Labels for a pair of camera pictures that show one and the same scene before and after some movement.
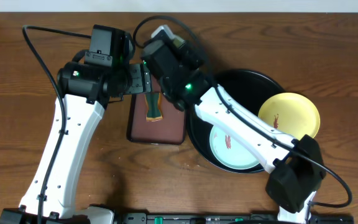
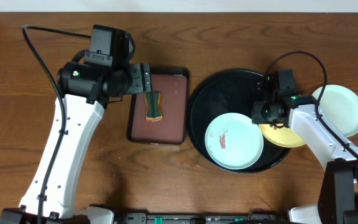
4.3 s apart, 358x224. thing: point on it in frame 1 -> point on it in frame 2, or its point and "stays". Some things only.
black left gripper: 138,78 stays
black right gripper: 199,69 -> 257,117
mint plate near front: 230,151 stays
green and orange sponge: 154,106 stays
